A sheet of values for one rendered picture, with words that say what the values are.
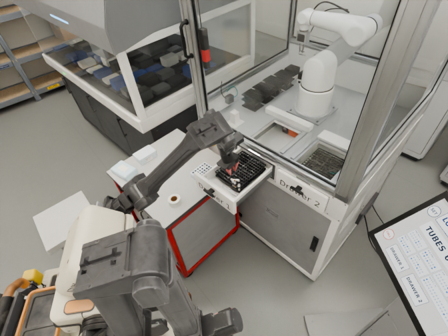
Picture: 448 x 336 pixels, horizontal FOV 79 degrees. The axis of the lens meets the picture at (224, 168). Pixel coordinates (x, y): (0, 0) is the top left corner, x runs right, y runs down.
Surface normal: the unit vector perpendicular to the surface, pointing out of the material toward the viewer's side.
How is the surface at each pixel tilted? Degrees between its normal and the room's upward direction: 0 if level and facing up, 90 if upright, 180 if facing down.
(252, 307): 0
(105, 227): 42
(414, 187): 0
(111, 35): 90
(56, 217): 0
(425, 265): 50
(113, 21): 90
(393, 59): 90
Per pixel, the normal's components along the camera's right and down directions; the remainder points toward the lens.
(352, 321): -0.07, -0.75
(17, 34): 0.65, 0.51
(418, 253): -0.81, -0.37
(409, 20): -0.70, 0.54
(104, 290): 0.18, 0.70
